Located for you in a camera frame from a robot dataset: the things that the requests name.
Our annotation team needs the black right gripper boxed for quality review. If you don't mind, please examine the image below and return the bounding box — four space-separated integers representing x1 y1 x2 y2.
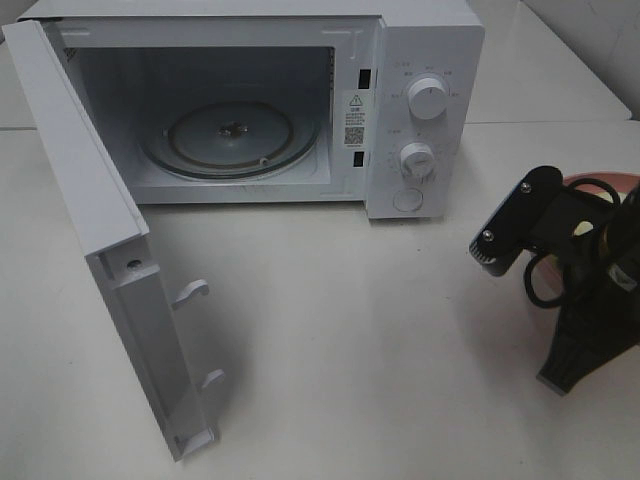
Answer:
469 165 639 396

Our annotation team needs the pink plate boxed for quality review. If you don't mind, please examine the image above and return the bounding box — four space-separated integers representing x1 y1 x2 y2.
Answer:
524 171 640 351

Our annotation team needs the round white door button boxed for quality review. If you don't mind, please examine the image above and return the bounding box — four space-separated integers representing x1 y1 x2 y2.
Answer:
393 188 424 213

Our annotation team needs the white microwave door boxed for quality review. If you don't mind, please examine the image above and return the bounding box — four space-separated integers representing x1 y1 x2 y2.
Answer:
3 20 215 460

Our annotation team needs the white bread sandwich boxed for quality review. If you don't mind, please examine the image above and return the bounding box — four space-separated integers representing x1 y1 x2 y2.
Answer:
542 177 622 264

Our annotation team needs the upper white power knob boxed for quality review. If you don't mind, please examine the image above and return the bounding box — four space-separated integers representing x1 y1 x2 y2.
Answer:
406 75 449 120

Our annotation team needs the white microwave oven body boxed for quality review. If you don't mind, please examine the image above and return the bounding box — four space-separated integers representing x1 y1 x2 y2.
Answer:
11 1 485 219

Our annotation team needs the glass microwave turntable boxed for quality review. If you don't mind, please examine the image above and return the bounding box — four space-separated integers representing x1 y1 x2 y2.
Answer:
138 84 329 181

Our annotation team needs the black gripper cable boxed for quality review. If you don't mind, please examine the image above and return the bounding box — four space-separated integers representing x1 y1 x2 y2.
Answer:
522 179 611 310

